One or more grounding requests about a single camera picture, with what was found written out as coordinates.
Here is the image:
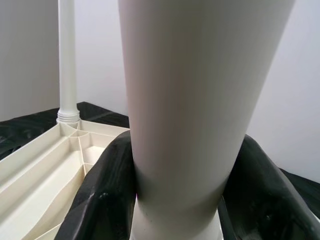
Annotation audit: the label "black cloth table cover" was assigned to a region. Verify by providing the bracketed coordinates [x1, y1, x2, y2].
[0, 100, 320, 218]

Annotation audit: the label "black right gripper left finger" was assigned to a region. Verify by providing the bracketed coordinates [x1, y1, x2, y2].
[53, 130, 138, 240]

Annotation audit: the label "white plastic children table top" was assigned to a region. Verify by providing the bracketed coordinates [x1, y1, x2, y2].
[0, 119, 131, 240]

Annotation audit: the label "white tapered plastic table leg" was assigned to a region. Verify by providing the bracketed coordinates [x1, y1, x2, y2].
[116, 0, 298, 240]
[56, 0, 81, 125]

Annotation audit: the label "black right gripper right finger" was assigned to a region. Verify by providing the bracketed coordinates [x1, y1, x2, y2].
[216, 133, 320, 240]

